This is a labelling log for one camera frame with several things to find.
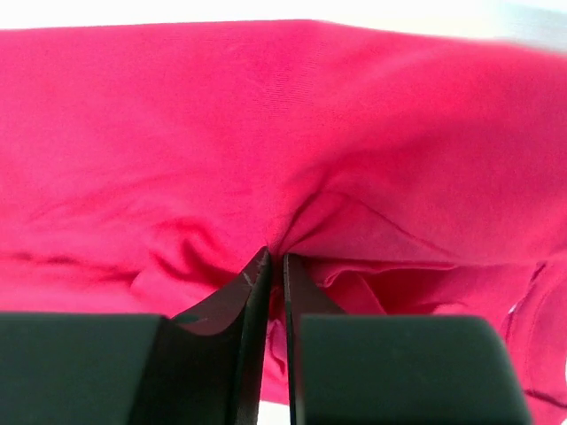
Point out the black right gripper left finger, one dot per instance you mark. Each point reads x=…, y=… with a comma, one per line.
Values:
x=203, y=366

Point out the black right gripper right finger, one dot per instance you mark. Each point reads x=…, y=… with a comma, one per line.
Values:
x=400, y=369

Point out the magenta t shirt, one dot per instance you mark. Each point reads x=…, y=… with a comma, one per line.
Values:
x=143, y=166

